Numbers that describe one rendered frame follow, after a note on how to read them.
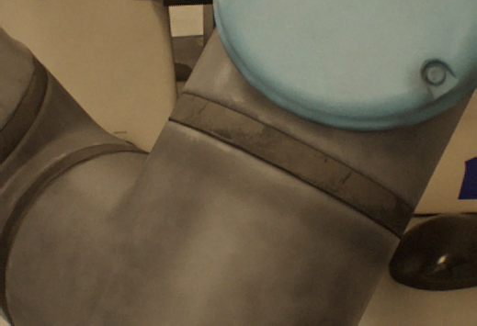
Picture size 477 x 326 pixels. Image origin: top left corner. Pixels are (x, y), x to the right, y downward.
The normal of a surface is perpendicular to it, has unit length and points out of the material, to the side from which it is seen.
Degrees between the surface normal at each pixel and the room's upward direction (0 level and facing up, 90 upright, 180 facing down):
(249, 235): 67
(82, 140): 3
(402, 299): 0
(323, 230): 79
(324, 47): 60
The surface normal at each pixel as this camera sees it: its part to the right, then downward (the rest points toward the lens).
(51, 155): -0.30, -0.80
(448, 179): 0.11, 0.12
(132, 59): 0.33, 0.27
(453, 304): 0.00, -0.96
